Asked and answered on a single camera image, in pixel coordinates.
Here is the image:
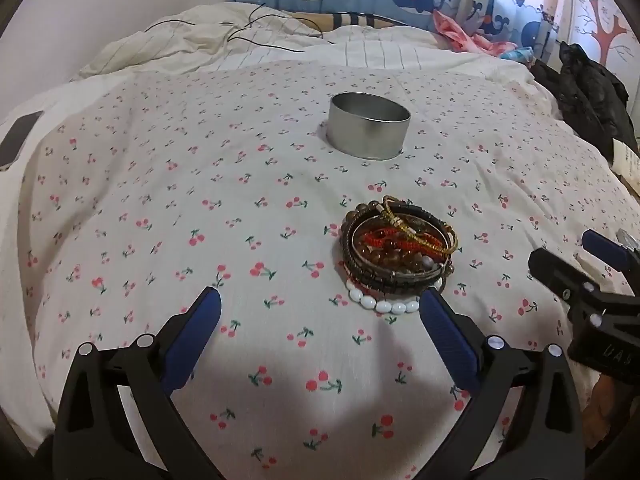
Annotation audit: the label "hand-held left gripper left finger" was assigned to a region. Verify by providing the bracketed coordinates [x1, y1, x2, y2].
[52, 286, 223, 480]

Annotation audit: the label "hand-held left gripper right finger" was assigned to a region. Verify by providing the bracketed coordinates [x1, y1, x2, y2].
[415, 287, 586, 480]

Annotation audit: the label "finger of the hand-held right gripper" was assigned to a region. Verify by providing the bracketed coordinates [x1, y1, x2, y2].
[528, 248, 640, 313]
[581, 229, 640, 273]

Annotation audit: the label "white bead bracelet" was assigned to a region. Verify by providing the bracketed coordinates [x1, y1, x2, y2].
[345, 275, 448, 315]

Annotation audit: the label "dark braided bracelet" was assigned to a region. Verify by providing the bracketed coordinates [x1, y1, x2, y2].
[342, 255, 441, 293]

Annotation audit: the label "gold cord bracelet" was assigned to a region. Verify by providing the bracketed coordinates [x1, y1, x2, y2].
[382, 199, 462, 256]

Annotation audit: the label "amber bead bracelet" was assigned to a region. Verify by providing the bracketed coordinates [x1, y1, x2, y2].
[352, 240, 451, 272]

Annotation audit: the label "red braided bracelet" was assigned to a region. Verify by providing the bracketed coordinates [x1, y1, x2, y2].
[357, 230, 446, 256]

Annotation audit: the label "black leather bracelet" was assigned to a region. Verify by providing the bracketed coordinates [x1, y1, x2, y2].
[385, 199, 456, 233]

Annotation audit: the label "dull brown bead bracelet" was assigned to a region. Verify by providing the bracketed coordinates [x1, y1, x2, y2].
[342, 200, 391, 243]

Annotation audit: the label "round metal tin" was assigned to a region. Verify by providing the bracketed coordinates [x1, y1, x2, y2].
[326, 92, 412, 162]

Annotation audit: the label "person's right forearm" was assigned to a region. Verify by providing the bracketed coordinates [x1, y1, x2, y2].
[582, 375, 621, 451]

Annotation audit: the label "cherry print blanket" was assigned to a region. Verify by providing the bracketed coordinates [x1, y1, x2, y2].
[20, 60, 636, 480]

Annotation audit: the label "black clothes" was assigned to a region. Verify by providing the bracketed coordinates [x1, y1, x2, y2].
[530, 42, 636, 161]

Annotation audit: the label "dark phone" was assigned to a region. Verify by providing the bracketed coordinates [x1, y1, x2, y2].
[0, 111, 45, 168]

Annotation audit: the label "pink cloth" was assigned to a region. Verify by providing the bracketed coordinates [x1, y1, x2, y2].
[432, 10, 506, 56]

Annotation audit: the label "white striped duvet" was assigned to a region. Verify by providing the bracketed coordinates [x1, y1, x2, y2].
[75, 2, 536, 81]

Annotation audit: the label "tan striped pillow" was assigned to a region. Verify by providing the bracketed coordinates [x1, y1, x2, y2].
[287, 10, 416, 31]

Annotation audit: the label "tree wall sticker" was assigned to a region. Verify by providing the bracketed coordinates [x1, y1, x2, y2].
[575, 0, 633, 68]

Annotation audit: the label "black cable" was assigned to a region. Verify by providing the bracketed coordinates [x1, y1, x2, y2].
[150, 2, 323, 53]

